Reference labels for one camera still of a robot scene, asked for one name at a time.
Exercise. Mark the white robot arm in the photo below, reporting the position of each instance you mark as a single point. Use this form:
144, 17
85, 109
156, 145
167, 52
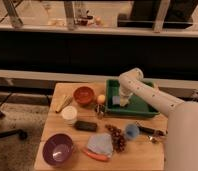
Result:
181, 144

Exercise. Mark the black handled tool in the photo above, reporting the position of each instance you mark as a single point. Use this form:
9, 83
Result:
150, 130

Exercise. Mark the red-orange bowl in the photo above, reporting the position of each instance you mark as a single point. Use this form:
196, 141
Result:
84, 95

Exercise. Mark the orange carrot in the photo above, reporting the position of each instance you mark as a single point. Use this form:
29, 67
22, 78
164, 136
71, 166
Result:
92, 155

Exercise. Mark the black rectangular block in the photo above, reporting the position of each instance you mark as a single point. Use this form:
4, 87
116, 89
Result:
86, 126

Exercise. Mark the orange fruit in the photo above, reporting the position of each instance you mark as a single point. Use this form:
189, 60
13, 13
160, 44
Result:
101, 99

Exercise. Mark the green plastic tray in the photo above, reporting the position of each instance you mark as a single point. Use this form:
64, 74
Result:
137, 107

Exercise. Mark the bunch of dark grapes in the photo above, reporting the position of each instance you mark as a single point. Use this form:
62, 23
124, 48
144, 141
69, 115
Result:
118, 139

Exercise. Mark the purple bowl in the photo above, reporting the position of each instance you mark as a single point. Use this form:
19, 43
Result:
57, 149

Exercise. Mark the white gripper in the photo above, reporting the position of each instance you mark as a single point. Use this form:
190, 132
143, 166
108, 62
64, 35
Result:
124, 95

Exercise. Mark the light blue cloth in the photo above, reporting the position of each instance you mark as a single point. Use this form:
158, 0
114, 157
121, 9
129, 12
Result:
101, 144

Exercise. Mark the blue cup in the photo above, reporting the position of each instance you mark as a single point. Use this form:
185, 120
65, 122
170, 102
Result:
131, 131

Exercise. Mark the white cup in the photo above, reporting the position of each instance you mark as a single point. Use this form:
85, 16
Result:
69, 114

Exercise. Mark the metal keys cluster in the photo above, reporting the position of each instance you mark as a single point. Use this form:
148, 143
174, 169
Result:
156, 139

